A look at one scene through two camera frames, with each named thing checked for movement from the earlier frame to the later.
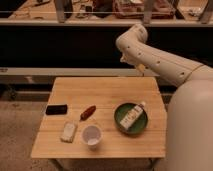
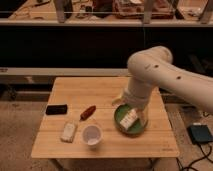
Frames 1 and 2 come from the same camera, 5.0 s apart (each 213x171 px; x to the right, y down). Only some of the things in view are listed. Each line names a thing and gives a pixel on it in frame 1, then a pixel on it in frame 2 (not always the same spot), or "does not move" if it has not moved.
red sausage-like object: (87, 113) does not move
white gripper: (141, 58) -> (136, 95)
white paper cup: (91, 134) does not move
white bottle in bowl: (132, 115) does not move
